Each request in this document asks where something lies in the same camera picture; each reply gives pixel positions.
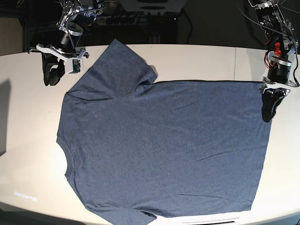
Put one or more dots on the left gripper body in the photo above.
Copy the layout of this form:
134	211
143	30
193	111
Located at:
277	80

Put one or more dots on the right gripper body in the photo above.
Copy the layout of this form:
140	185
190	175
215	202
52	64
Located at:
64	47

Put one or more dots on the blue grey T-shirt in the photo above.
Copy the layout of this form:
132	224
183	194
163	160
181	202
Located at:
137	149

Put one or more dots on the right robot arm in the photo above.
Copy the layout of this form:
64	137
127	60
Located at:
77	15

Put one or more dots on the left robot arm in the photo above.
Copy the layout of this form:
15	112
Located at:
280	44

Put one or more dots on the black power strip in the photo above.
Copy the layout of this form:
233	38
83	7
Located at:
117	20

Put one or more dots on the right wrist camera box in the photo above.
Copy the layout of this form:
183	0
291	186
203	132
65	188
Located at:
73	65

